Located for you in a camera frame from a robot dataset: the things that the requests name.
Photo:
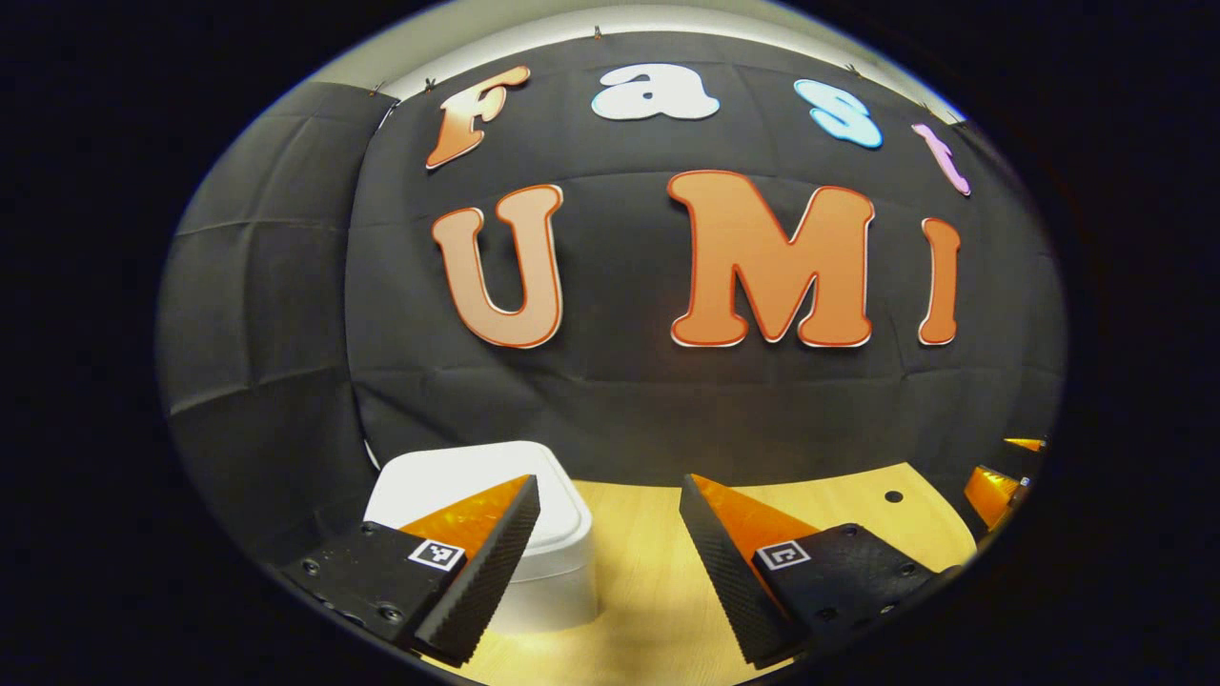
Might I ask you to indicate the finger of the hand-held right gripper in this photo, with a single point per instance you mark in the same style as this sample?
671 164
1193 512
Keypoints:
991 495
1027 445

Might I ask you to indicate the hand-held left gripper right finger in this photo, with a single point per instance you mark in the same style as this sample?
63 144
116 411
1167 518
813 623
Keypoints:
724 581

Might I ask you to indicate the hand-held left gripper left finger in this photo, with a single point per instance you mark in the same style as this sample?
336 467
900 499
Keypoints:
491 581

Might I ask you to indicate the white desktop garbage bin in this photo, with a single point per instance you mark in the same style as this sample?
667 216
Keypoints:
457 476

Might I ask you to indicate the wooden desktop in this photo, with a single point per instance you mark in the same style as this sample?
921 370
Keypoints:
648 572

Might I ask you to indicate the black backdrop cloth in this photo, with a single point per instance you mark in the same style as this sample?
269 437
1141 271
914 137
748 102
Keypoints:
620 238

